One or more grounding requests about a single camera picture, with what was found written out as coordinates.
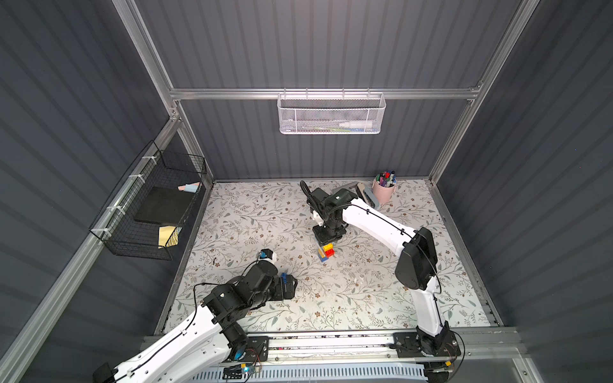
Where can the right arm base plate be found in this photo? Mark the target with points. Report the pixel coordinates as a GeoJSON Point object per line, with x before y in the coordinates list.
{"type": "Point", "coordinates": [417, 344]}

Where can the grey triangle ruler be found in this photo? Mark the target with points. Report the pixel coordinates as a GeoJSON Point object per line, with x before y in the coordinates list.
{"type": "Point", "coordinates": [351, 185]}

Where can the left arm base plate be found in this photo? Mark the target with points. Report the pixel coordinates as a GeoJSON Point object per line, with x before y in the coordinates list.
{"type": "Point", "coordinates": [256, 349]}

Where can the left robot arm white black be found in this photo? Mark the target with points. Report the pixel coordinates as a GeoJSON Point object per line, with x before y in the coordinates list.
{"type": "Point", "coordinates": [212, 333]}

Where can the yellow sticky notes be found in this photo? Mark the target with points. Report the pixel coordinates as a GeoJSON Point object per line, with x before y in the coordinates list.
{"type": "Point", "coordinates": [168, 236]}

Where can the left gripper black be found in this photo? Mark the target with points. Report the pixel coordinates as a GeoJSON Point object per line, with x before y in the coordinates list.
{"type": "Point", "coordinates": [287, 287]}

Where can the black notebook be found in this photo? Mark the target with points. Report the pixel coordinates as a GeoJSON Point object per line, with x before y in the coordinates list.
{"type": "Point", "coordinates": [164, 206]}

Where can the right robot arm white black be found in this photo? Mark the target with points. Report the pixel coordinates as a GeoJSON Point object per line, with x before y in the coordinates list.
{"type": "Point", "coordinates": [415, 249]}

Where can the pastel sticky notes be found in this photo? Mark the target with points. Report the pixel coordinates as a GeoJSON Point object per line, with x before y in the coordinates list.
{"type": "Point", "coordinates": [192, 188]}

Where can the white wire mesh basket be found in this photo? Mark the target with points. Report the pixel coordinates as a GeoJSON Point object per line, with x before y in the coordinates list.
{"type": "Point", "coordinates": [320, 113]}

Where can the aluminium front rail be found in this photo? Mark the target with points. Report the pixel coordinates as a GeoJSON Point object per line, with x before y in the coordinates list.
{"type": "Point", "coordinates": [348, 346]}

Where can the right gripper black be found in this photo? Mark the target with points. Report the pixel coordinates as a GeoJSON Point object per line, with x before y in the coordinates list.
{"type": "Point", "coordinates": [328, 234]}

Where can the white bottle in basket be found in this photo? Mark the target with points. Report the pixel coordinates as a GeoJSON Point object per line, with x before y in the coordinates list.
{"type": "Point", "coordinates": [356, 125]}

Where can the floral table mat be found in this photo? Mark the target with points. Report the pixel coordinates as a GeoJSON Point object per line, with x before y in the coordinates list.
{"type": "Point", "coordinates": [355, 289]}

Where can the pink pen cup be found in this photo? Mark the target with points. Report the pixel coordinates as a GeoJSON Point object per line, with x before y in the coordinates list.
{"type": "Point", "coordinates": [383, 193]}

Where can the black wire basket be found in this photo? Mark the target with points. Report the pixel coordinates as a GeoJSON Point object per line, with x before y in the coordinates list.
{"type": "Point", "coordinates": [116, 227]}

